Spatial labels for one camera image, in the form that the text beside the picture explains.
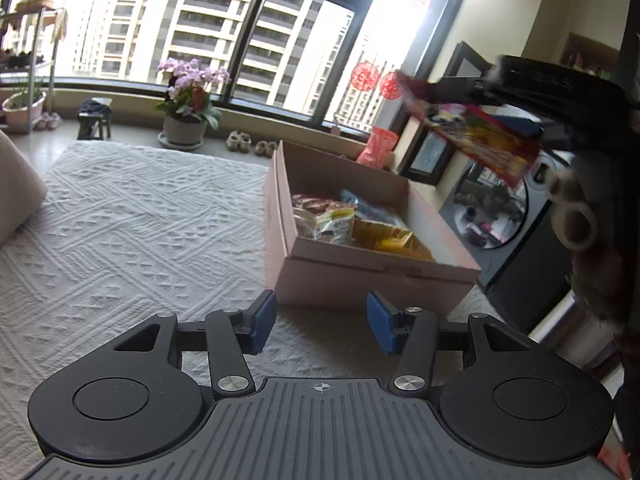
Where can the small yellow white packet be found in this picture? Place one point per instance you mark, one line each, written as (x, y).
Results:
(334, 226)

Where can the red orange bag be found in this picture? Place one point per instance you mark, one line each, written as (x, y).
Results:
(380, 145)

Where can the red paper window decoration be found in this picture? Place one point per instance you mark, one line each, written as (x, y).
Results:
(364, 77)

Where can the red snack packet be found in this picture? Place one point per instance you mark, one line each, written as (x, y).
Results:
(315, 205)

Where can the small dark stool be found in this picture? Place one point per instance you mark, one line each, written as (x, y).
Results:
(94, 119)

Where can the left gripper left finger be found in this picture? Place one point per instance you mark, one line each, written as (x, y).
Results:
(226, 336)

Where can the blue white snack bag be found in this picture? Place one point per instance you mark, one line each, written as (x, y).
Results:
(369, 212)

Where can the pink flower pot plant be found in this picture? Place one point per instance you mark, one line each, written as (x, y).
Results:
(187, 106)

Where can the red yellow chicken snack bag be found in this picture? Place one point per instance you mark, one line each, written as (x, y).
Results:
(452, 109)

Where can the beige draped sofa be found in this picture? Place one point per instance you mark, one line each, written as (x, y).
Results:
(22, 191)

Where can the pair of beige slippers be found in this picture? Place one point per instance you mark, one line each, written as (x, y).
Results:
(239, 142)

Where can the metal shelf rack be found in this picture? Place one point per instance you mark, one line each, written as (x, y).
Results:
(30, 35)

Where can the green plant white pot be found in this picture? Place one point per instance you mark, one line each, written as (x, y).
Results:
(24, 104)

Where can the dark picture frame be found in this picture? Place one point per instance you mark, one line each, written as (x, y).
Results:
(429, 155)

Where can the white textured table cloth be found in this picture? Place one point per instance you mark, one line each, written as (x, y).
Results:
(126, 232)

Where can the cardboard box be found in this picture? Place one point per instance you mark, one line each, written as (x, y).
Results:
(309, 274)

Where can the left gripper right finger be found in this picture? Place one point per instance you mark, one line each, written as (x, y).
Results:
(416, 335)

